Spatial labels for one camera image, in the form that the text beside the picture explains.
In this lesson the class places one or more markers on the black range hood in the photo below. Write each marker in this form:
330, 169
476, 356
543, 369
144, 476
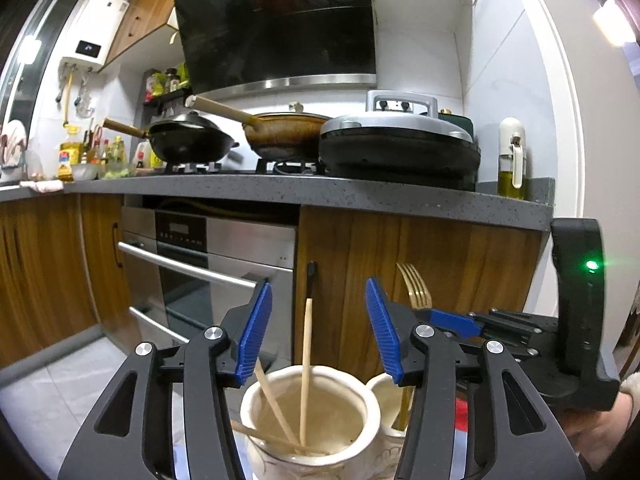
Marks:
280, 25

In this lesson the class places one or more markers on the dark green kettle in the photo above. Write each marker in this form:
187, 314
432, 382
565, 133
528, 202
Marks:
460, 121

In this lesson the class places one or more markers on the black electric griddle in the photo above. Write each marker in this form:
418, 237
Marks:
400, 150

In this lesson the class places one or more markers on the white dishcloth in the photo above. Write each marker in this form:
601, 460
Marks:
47, 187

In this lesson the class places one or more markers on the white oil dispenser bottle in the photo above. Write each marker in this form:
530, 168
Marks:
512, 160

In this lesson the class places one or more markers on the wooden base cabinet with long run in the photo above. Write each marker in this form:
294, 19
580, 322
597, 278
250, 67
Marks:
45, 270

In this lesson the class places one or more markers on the black spice rack with jars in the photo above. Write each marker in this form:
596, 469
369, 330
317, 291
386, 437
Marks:
165, 87

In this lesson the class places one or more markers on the black gas stove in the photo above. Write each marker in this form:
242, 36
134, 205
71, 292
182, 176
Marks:
240, 166

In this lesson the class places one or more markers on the gold fork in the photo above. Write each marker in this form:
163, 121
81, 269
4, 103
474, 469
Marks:
419, 295

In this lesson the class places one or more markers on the cream floral ceramic utensil holder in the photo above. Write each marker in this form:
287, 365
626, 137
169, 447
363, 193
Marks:
350, 460

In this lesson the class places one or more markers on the hanging pale towel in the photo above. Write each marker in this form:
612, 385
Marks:
12, 145

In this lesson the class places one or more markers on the stainless steel built-in oven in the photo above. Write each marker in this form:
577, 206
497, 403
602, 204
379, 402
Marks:
215, 260

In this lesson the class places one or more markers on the black wok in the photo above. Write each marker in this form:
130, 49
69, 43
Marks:
190, 140

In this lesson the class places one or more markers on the white water heater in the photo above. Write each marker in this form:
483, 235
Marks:
95, 30

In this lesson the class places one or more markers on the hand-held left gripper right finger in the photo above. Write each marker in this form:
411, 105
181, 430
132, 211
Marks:
385, 330

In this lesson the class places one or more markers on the grey kitchen countertop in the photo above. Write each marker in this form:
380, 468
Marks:
350, 197

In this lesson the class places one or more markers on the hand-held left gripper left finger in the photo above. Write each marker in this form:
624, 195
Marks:
255, 330

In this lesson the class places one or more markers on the yellow cooking oil bottle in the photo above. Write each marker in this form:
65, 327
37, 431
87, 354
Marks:
69, 157

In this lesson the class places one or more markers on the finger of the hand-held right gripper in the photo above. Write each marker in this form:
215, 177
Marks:
530, 350
455, 321

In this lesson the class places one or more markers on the row of condiment bottles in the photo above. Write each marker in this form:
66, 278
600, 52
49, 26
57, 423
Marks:
107, 155

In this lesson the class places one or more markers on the wooden base cabinet beside oven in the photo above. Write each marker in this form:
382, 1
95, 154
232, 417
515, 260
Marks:
425, 250

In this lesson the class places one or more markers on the person's right hand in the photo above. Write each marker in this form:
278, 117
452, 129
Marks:
595, 435

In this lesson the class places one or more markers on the bright lamp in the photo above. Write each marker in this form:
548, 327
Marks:
614, 22

